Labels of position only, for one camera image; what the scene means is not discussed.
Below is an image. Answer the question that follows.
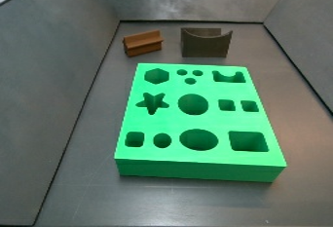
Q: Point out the brown star prism object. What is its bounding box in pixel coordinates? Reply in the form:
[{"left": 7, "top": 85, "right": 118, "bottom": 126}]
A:
[{"left": 122, "top": 30, "right": 164, "bottom": 57}]

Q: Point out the dark grey curved fixture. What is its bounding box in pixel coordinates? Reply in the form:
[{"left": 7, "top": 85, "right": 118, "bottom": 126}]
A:
[{"left": 180, "top": 27, "right": 233, "bottom": 57}]

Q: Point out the green foam shape board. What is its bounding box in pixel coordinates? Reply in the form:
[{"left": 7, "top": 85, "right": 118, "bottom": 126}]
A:
[{"left": 115, "top": 63, "right": 286, "bottom": 182}]

